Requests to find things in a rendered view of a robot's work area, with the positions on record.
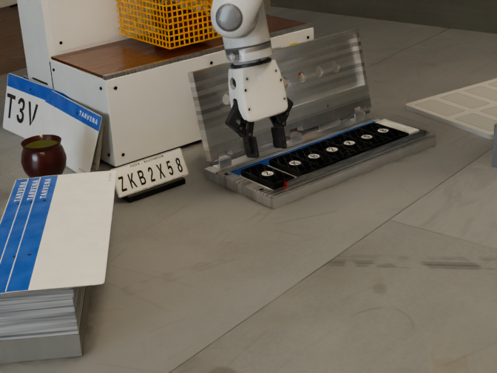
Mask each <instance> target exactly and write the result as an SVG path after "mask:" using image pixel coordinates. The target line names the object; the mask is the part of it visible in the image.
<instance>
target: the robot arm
mask: <svg viewBox="0 0 497 373"><path fill-rule="evenodd" d="M211 22H212V26H213V28H214V30H215V31H216V32H217V33H218V34H219V35H221V36H222V37H223V44H224V48H225V52H226V60H227V63H231V62H233V64H231V65H230V66H231V68H230V69H229V97H230V103H231V111H230V113H229V115H228V117H227V119H226V121H225V124H226V125H227V126H228V127H230V128H231V129H233V130H234V131H235V132H236V133H237V134H238V135H239V136H240V137H241V138H243V144H244V148H245V152H246V156H247V158H259V157H260V155H259V151H258V146H257V139H256V137H254V136H253V130H254V122H255V121H259V120H262V119H264V118H269V119H270V120H271V122H272V124H273V127H272V128H271V134H272V138H273V142H274V147H275V148H281V149H285V148H287V143H286V137H285V130H284V127H285V126H286V120H287V118H288V116H289V112H290V111H291V108H292V107H293V104H294V103H293V101H291V100H290V99H289V98H287V97H286V93H285V87H284V84H283V79H282V76H281V74H280V70H279V67H278V66H277V62H276V61H275V59H271V58H270V57H268V56H271V55H273V52H272V47H271V39H270V35H269V31H268V22H267V18H266V10H265V6H264V1H263V0H214V1H213V3H212V9H211ZM237 121H240V124H238V123H237ZM246 125H247V129H246Z"/></svg>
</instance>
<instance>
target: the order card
mask: <svg viewBox="0 0 497 373"><path fill-rule="evenodd" d="M113 170H115V171H117V175H116V182H115V189H116V192H117V194H118V197H119V198H122V197H124V196H127V195H131V194H133V193H136V192H140V191H142V190H144V189H148V188H150V187H154V186H157V185H159V184H163V183H166V182H168V181H171V180H174V179H176V178H180V177H183V176H185V175H188V174H189V171H188V168H187V165H186V162H185V159H184V157H183V153H182V150H181V148H177V149H173V150H170V151H168V152H164V153H161V154H159V155H154V156H152V157H149V158H145V159H143V160H140V161H136V162H133V163H131V164H127V165H124V166H122V167H117V168H114V169H111V170H110V171H113Z"/></svg>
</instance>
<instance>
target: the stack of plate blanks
mask: <svg viewBox="0 0 497 373"><path fill-rule="evenodd" d="M27 179H28V178H25V179H18V180H16V181H15V183H14V185H13V189H12V192H11V193H10V197H9V199H8V202H7V205H6V207H5V210H4V213H3V215H2V218H1V221H0V260H1V256H2V253H3V251H4V247H5V244H6V242H7V239H8V236H9V234H10V230H11V227H12V225H13V221H14V218H15V216H16V212H17V209H18V205H19V203H20V200H21V197H22V195H23V192H24V188H25V186H26V183H27ZM91 290H92V286H85V287H78V288H69V289H53V290H44V291H36V292H19V293H11V294H2V295H0V363H14V362H22V361H31V360H46V359H54V358H63V357H78V356H82V355H83V350H84V339H85V334H86V328H87V318H88V312H89V302H90V295H91Z"/></svg>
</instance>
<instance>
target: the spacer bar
mask: <svg viewBox="0 0 497 373"><path fill-rule="evenodd" d="M375 123H378V124H382V125H385V126H387V127H391V128H394V129H396V130H401V131H403V132H407V133H409V135H411V134H414V133H415V132H419V130H418V129H416V128H413V127H409V126H406V125H404V124H399V123H396V122H394V121H389V120H387V119H383V120H381V121H377V122H375Z"/></svg>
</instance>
